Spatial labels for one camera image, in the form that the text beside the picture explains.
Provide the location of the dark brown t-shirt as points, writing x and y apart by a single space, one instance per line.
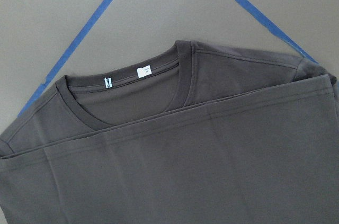
198 134

